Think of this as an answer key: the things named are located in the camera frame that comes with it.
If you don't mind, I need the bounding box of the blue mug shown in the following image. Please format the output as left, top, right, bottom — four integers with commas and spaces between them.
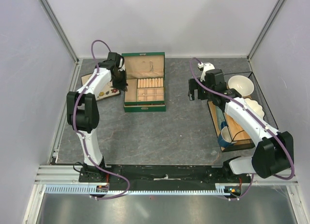
217, 121, 236, 148

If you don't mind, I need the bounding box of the yellow ceramic bowl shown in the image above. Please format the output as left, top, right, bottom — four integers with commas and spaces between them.
228, 75, 254, 97

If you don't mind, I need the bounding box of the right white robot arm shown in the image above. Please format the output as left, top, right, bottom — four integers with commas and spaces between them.
188, 69, 295, 182

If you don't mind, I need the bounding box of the green jewelry box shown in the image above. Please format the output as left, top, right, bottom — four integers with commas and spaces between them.
122, 52, 166, 112

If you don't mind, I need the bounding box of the floral square ceramic plate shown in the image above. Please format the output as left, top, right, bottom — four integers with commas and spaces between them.
81, 74, 120, 101

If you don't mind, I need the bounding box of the grey cable duct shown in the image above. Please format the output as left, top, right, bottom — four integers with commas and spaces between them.
44, 184, 238, 196

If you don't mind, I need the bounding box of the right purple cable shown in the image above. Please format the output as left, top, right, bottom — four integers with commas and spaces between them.
188, 57, 295, 180

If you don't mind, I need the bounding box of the white scalloped plate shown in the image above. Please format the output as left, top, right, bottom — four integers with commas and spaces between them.
245, 98, 265, 118

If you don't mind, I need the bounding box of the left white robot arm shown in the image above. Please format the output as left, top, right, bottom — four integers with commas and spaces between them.
66, 52, 128, 182

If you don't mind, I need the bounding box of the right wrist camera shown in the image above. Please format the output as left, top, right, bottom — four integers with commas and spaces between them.
198, 62, 215, 82

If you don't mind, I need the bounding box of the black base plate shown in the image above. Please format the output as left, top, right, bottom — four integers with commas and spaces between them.
78, 163, 252, 192

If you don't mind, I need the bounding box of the green jewelry tray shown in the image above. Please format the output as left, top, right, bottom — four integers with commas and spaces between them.
124, 78, 165, 106

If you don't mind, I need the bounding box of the black wire shelf rack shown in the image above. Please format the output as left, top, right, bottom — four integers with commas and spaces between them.
208, 72, 278, 153

